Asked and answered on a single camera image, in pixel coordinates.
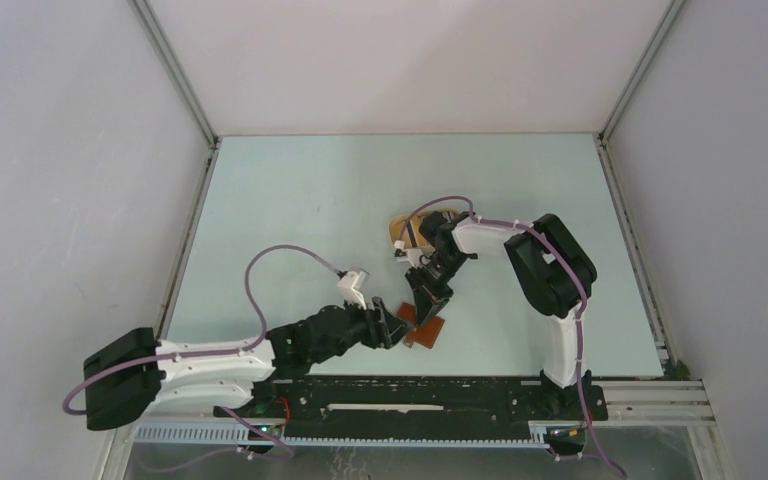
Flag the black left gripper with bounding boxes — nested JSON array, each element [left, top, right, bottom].
[[311, 292, 413, 364]]

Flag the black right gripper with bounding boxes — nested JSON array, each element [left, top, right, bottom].
[[405, 252, 470, 327]]

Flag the brown leather card holder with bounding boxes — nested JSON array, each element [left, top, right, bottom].
[[397, 303, 445, 349]]

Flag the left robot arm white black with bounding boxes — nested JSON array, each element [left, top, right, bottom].
[[79, 298, 415, 431]]

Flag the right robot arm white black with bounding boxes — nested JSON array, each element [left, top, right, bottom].
[[393, 211, 597, 418]]

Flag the beige oval card tray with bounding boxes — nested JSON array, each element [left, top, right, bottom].
[[388, 208, 459, 254]]

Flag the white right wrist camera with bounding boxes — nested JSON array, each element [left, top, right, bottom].
[[394, 241, 425, 267]]

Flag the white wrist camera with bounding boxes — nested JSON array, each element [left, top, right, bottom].
[[394, 241, 425, 267], [336, 269, 369, 310]]

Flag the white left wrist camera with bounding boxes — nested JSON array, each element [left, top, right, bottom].
[[336, 269, 369, 310]]

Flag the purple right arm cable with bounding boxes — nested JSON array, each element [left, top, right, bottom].
[[397, 195, 627, 478]]

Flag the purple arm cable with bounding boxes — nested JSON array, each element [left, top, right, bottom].
[[397, 195, 627, 478], [62, 244, 349, 462]]

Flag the white toothed cable duct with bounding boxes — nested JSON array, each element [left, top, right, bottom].
[[132, 421, 548, 449]]

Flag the aluminium frame rail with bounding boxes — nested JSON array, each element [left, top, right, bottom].
[[113, 377, 717, 429]]

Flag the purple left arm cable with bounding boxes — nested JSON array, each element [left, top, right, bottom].
[[62, 244, 349, 462]]

